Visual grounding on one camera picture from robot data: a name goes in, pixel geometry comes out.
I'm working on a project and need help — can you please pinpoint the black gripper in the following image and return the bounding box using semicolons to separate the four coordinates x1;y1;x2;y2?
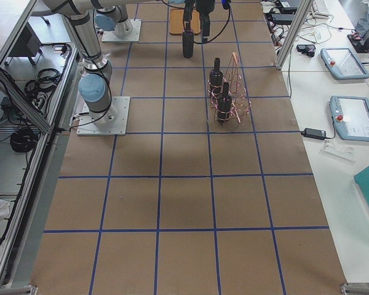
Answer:
183;0;194;31
196;0;215;43

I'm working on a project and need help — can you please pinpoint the dark wine bottle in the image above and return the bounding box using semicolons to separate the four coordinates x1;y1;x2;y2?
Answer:
209;57;223;93
216;82;232;124
182;28;194;58

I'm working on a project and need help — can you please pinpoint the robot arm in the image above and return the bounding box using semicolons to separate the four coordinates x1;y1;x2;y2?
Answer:
94;5;141;43
43;0;215;85

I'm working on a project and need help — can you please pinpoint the wooden tray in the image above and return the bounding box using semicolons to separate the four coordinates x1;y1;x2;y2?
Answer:
169;8;201;36

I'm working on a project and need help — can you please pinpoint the teach pendant far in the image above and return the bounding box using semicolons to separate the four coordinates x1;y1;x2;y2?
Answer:
320;48;369;80

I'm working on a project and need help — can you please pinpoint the teach pendant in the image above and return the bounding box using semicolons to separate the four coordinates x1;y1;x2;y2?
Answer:
329;96;369;142
320;48;369;80

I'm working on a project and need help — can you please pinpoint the black power adapter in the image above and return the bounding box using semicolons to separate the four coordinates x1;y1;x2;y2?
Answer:
301;128;327;140

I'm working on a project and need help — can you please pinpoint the teach pendant near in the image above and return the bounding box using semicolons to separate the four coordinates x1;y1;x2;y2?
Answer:
329;96;369;142

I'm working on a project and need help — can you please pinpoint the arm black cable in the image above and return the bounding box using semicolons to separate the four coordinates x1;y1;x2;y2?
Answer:
193;0;233;45

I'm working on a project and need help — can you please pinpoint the copper wire wine rack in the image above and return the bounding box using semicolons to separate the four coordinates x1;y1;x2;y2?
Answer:
208;52;251;125

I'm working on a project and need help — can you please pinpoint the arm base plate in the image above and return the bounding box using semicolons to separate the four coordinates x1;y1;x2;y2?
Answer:
76;96;130;136
101;18;142;43

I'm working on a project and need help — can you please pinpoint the aluminium frame post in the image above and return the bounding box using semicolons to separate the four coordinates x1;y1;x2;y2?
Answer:
275;0;312;70

